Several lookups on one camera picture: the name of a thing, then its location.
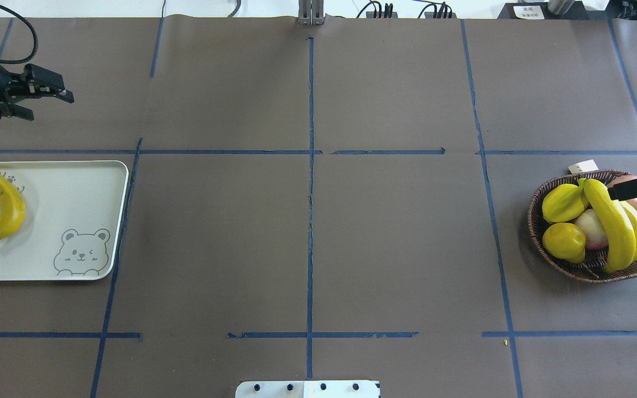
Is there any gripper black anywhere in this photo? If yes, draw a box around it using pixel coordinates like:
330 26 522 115
0 64 74 121

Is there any basket paper tag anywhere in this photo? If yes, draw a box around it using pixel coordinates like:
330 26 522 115
568 159 599 174

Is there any brown wicker basket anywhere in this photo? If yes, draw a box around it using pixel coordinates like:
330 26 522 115
526 169 637 283

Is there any pink apple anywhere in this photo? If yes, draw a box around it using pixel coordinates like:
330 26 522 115
573 208 609 251

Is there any yellow lemon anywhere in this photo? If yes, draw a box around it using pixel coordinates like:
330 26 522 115
542 222 586 264

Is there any cream bear tray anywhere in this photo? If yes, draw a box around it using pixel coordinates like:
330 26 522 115
0 160 129 281

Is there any black power strip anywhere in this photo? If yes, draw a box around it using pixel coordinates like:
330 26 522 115
357 1 399 19
419 2 457 19

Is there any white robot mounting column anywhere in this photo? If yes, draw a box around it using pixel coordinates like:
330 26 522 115
234 380 382 397

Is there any aluminium frame post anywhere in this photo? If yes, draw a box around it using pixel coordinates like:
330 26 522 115
297 0 326 26

